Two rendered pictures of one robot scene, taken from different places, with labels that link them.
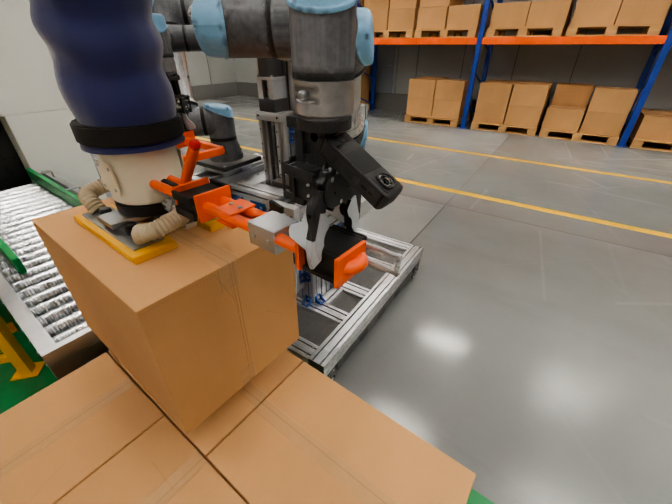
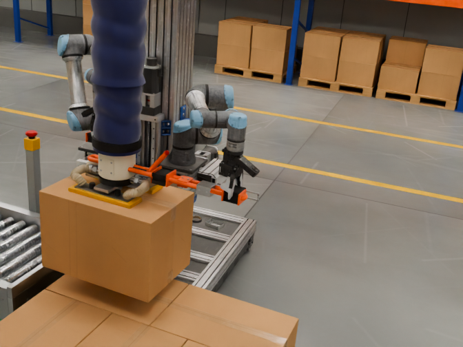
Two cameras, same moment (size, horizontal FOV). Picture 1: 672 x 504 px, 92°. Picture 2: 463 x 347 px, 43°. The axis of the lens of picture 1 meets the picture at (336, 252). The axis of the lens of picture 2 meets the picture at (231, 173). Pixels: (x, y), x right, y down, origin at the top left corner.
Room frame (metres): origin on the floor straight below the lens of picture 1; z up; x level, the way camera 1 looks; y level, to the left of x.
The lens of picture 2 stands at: (-1.78, 0.63, 2.24)
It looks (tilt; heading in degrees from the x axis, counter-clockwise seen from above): 22 degrees down; 345
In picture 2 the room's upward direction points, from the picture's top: 5 degrees clockwise
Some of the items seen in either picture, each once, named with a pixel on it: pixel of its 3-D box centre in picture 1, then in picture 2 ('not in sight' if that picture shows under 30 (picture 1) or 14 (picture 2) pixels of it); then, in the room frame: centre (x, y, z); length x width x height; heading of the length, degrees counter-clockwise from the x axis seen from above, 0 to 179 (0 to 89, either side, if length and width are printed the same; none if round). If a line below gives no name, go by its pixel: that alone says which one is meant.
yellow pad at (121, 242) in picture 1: (120, 225); (105, 191); (0.73, 0.54, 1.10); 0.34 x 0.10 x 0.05; 52
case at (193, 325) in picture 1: (176, 284); (118, 228); (0.78, 0.48, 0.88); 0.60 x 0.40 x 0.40; 52
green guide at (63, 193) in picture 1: (73, 194); not in sight; (2.15, 1.83, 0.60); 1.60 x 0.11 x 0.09; 53
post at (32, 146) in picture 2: not in sight; (36, 211); (1.76, 0.93, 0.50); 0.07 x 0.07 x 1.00; 53
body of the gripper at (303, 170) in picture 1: (320, 161); (231, 162); (0.45, 0.02, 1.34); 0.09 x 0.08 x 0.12; 52
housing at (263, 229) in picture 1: (274, 231); (206, 188); (0.52, 0.11, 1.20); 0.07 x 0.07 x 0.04; 52
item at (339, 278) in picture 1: (330, 255); (233, 195); (0.43, 0.01, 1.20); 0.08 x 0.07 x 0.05; 52
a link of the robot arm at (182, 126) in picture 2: not in sight; (184, 133); (1.25, 0.09, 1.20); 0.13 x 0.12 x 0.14; 86
